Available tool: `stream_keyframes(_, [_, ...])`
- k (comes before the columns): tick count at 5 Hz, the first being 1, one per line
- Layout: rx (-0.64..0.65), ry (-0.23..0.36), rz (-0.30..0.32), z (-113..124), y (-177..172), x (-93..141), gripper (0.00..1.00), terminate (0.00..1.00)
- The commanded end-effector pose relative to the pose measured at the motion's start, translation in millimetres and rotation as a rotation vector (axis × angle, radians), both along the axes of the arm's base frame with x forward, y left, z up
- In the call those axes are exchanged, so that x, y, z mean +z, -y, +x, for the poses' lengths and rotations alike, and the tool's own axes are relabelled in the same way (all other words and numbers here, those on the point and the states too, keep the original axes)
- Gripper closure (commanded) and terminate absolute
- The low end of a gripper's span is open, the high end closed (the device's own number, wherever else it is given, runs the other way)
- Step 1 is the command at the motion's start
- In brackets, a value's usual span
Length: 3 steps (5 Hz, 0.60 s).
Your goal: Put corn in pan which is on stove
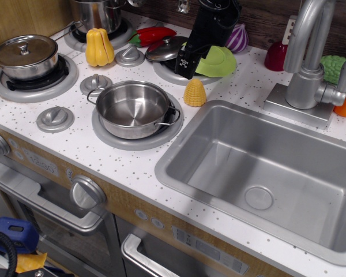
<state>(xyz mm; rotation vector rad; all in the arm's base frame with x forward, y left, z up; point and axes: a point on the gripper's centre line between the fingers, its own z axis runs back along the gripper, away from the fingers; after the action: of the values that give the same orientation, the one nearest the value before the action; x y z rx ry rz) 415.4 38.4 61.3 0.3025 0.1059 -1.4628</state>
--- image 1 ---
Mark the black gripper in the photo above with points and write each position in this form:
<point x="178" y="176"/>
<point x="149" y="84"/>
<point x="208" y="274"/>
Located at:
<point x="188" y="59"/>

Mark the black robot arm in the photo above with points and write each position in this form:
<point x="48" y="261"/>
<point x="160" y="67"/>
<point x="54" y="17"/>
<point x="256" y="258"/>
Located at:
<point x="213" y="25"/>

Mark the yellow toy corn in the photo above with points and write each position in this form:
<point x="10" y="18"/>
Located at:
<point x="194" y="94"/>

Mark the silver stove knob back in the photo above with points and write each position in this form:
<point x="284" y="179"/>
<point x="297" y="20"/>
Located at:
<point x="130" y="57"/>

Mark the silver stove knob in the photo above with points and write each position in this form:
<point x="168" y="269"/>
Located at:
<point x="130" y="57"/>
<point x="94" y="84"/>
<point x="55" y="119"/>

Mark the silver stove knob middle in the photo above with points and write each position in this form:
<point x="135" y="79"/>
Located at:
<point x="94" y="84"/>

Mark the back left stove burner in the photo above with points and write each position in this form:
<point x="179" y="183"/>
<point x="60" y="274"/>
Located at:
<point x="77" y="40"/>

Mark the front left stove burner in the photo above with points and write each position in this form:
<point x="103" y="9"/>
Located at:
<point x="44" y="93"/>

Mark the silver stove knob front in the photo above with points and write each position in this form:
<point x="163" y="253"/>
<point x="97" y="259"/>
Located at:
<point x="55" y="119"/>

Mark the steel pot lid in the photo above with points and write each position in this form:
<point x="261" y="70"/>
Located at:
<point x="165" y="49"/>

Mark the green plastic plate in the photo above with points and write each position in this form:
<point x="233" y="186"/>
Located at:
<point x="219" y="62"/>

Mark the red toy chili pepper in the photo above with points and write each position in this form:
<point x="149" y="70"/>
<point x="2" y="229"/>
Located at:
<point x="147" y="36"/>

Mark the purple toy onion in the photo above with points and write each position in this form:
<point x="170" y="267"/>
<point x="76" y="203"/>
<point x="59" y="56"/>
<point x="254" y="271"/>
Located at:
<point x="238" y="39"/>

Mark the yellow toy squash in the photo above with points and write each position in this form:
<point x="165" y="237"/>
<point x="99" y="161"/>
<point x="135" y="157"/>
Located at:
<point x="99" y="50"/>

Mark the dark red toy cup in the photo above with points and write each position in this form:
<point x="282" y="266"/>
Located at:
<point x="275" y="57"/>

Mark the tall steel pot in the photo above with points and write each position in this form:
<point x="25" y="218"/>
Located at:
<point x="97" y="14"/>

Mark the silver toy faucet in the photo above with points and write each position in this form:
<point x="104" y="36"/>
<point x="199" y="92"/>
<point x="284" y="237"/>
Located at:
<point x="308" y="98"/>

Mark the green toy vegetable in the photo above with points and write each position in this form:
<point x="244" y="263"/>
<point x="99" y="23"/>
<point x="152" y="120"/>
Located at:
<point x="332" y="66"/>

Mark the steel pot with lid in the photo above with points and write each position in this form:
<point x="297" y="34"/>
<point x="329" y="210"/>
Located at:
<point x="28" y="57"/>

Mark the silver toy sink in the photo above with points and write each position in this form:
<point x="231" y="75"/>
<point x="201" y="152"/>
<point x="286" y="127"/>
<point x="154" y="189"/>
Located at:
<point x="281" y="178"/>

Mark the silver oven dial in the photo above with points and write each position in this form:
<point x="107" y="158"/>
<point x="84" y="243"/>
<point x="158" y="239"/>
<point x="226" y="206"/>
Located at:
<point x="85" y="193"/>

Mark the blue clamp tool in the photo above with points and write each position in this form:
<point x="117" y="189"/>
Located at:
<point x="21" y="233"/>

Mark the steel pan with handles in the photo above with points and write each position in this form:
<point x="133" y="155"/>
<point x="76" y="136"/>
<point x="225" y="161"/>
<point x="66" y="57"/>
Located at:
<point x="134" y="109"/>

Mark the silver dishwasher door handle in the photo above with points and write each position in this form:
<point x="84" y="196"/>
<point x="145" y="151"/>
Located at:
<point x="129" y="249"/>

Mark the silver oven door handle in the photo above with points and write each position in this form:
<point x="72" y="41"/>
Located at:
<point x="26" y="191"/>

